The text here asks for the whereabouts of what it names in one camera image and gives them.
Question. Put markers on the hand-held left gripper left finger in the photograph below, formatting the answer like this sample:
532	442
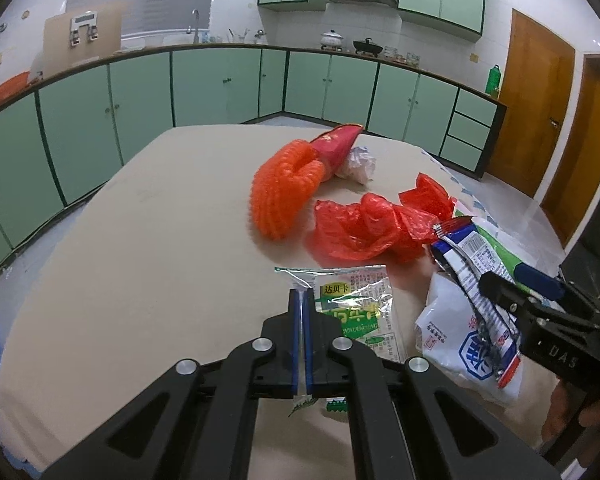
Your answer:
293	350

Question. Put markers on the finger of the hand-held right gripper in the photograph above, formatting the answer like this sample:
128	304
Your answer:
502	292
537	279

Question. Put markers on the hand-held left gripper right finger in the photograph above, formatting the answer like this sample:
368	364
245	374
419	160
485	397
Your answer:
308	350

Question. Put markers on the blue white snack packet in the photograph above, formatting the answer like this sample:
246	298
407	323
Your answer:
472	255

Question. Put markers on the clear green print packet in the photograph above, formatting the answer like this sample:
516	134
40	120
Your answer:
365	305

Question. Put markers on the white paper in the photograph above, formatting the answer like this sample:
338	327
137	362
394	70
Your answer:
360	165

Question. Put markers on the person's right hand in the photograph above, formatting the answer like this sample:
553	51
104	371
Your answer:
554	410

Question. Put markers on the white green plastic bag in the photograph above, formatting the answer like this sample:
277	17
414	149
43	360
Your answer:
502	252

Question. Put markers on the black glass cabinet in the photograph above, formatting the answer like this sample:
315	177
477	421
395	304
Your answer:
597	255

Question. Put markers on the white bag blue logo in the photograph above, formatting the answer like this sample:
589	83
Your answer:
445	325

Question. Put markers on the wooden door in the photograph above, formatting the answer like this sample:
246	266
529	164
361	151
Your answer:
585	160
530	110

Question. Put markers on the red plastic bag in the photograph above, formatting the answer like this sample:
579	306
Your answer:
360	230

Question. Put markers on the orange foam fruit net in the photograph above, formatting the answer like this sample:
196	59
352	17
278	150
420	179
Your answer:
280	190

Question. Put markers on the green bottle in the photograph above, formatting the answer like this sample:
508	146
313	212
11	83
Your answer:
493	82

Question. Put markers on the glass jar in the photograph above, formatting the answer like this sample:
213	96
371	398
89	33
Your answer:
412	57
391	52

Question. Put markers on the green lower cabinets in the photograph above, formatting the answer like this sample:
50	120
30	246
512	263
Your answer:
205	85

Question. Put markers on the black wok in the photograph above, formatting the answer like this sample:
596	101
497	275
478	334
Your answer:
367	47

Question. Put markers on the white cooking pot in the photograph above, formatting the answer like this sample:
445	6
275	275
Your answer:
331	41

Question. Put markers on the metal kettle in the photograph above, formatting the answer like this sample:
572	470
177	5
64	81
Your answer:
260	35

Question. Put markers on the utensil holder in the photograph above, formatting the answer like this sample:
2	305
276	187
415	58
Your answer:
239	36

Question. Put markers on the metal faucet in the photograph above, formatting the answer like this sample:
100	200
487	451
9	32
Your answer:
196	27

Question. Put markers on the orange basin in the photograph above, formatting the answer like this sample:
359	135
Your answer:
10	87

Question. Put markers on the cardboard sheet with scale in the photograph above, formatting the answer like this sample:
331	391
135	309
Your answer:
55	45

